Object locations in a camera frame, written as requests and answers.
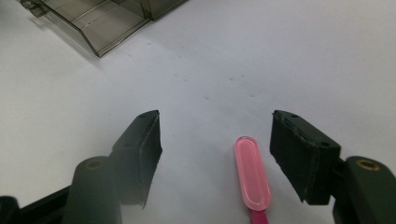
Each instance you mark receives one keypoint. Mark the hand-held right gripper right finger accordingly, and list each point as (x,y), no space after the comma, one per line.
(303,155)

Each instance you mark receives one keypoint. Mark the clear grey compartment box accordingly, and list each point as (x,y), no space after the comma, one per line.
(106,21)

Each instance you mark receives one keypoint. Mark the pink hair clip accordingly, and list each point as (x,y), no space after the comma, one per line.
(252,174)

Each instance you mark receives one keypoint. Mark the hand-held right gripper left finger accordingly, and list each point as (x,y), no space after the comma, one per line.
(141,155)

